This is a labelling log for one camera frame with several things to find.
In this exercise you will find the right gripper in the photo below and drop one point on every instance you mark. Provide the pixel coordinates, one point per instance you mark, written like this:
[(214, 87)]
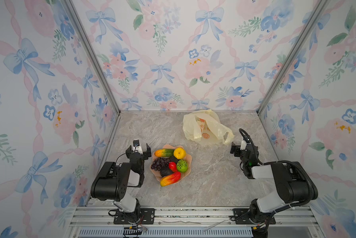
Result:
[(240, 151)]

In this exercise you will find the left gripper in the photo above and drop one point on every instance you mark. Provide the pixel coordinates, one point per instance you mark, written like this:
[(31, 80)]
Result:
[(137, 153)]

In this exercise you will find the yellow orange fruit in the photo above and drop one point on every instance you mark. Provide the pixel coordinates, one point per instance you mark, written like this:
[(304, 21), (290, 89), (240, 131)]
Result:
[(179, 153)]

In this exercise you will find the yellow plastic bag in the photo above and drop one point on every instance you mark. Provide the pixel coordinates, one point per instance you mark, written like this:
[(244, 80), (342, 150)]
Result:
[(204, 127)]

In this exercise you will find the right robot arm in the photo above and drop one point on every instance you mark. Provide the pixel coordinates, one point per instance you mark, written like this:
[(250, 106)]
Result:
[(293, 186)]

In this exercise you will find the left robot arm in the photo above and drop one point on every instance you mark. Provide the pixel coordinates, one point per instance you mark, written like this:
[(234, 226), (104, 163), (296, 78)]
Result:
[(113, 179)]

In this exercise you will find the purple grape bunch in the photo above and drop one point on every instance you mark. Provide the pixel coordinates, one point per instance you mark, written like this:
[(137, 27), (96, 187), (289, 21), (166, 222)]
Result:
[(160, 163)]

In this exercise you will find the green-orange mango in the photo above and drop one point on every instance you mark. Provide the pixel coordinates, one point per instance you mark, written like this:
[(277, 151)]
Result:
[(164, 153)]

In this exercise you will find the dark avocado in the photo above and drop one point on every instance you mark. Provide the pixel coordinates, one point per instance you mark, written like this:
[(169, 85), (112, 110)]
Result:
[(165, 171)]

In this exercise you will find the red apple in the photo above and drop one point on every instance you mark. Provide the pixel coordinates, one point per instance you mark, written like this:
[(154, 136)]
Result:
[(173, 167)]

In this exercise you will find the red-yellow mango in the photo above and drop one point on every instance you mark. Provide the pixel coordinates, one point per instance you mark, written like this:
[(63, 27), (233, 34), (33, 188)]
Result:
[(170, 179)]

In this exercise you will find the green custard apple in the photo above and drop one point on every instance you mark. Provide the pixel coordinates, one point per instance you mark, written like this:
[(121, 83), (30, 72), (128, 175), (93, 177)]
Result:
[(182, 166)]

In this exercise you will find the pink scalloped fruit plate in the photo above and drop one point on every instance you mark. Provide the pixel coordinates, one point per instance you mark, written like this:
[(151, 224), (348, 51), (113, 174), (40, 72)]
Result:
[(188, 159)]

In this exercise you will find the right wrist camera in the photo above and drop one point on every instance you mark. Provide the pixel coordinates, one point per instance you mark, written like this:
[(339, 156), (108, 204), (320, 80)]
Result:
[(243, 145)]

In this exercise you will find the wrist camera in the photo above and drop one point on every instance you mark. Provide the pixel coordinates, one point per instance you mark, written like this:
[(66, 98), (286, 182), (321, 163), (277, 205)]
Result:
[(243, 145), (136, 146)]

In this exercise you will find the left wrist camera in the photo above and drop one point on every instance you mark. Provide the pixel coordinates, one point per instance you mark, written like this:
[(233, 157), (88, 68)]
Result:
[(136, 146)]

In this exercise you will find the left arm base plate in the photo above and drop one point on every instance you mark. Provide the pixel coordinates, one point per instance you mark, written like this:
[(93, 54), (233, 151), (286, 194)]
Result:
[(142, 215)]

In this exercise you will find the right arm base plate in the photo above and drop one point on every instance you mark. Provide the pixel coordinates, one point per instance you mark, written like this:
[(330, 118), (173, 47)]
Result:
[(243, 216)]

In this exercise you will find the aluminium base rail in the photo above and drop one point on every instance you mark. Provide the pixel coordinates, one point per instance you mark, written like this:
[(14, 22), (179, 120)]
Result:
[(190, 222)]

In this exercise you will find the left aluminium corner post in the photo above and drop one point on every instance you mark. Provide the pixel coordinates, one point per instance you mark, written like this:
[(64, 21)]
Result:
[(76, 22)]

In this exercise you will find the aluminium corner post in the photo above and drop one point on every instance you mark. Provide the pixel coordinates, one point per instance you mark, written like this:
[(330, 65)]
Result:
[(76, 22), (297, 47)]

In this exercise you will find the right aluminium corner post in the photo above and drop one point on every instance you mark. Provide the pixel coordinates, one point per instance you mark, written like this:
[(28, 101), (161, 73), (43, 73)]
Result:
[(297, 47)]

